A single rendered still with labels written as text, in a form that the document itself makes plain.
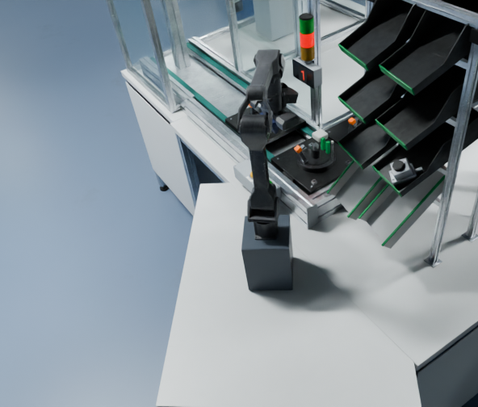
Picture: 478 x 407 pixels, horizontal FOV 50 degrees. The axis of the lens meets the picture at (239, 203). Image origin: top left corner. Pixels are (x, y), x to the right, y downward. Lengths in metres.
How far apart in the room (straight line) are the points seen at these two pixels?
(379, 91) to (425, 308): 0.64
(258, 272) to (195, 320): 0.25
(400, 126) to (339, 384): 0.70
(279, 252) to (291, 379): 0.35
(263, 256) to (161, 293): 1.37
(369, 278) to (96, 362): 1.52
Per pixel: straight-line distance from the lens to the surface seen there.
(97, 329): 2.82
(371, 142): 1.59
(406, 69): 1.33
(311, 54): 1.91
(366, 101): 1.49
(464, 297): 1.69
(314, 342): 1.55
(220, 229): 1.86
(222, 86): 2.51
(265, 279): 1.61
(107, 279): 3.00
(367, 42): 1.43
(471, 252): 1.81
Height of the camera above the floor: 2.20
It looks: 44 degrees down
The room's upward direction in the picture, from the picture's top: 10 degrees counter-clockwise
